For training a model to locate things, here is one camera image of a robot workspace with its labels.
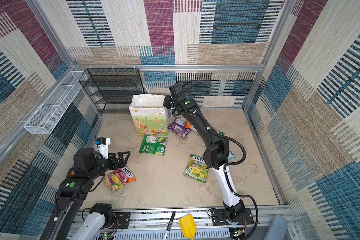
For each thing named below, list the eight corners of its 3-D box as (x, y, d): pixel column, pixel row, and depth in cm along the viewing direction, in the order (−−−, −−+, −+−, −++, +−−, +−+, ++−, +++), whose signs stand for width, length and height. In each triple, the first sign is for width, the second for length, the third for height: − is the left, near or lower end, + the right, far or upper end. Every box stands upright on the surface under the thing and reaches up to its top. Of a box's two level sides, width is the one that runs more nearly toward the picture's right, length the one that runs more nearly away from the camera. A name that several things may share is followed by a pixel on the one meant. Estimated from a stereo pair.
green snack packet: (140, 152, 99) (139, 150, 97) (145, 136, 107) (144, 134, 105) (164, 155, 98) (163, 153, 96) (167, 139, 106) (167, 136, 104)
